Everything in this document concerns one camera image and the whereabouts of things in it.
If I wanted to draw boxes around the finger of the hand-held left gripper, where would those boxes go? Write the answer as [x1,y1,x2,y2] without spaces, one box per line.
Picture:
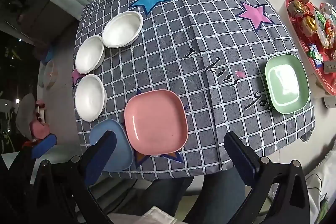
[31,134,57,159]

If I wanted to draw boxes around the glass jar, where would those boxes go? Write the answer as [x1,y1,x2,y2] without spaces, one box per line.
[287,0,305,18]

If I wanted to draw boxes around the blue jeans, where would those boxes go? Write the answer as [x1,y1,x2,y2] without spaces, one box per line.
[142,168,246,224]

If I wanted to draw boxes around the white fabric bag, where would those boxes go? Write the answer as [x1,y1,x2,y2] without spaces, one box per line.
[304,145,336,224]

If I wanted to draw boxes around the grey checked star tablecloth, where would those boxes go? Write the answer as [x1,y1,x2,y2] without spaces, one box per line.
[72,0,315,180]

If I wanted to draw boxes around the pink square plate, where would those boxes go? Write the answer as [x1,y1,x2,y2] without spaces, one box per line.
[124,89,188,156]

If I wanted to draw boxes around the pile of packaged snacks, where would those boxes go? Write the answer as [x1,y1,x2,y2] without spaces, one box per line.
[286,0,336,96]

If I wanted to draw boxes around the large white bowl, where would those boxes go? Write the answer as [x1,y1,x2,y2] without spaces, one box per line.
[102,11,144,49]

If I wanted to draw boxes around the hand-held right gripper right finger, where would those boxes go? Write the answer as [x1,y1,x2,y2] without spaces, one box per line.
[224,131,312,224]

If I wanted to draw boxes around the small green box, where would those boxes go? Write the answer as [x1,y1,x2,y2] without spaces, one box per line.
[307,44,324,67]

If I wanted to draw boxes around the pink plush toy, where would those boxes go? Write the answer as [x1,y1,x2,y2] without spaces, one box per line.
[29,121,51,140]

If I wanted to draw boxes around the green square plate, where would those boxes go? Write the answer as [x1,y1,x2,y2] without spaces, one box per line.
[265,53,310,115]

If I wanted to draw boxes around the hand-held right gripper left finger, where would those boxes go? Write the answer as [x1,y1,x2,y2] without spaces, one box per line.
[31,130,118,224]

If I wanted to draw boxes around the pile of snack bags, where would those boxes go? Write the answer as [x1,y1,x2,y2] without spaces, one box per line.
[314,2,336,49]

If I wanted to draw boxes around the white folded paper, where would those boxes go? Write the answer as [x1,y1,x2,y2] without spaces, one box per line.
[109,207,176,224]

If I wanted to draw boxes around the gold jar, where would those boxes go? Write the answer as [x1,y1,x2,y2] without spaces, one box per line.
[302,17,317,36]

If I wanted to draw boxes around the blue square plate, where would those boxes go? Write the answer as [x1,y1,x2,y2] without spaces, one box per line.
[89,119,135,172]

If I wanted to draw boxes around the blue basin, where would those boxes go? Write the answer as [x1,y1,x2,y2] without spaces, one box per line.
[41,45,56,65]

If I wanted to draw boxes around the clear plastic basin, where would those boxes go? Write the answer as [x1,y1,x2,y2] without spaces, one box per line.
[39,60,58,89]

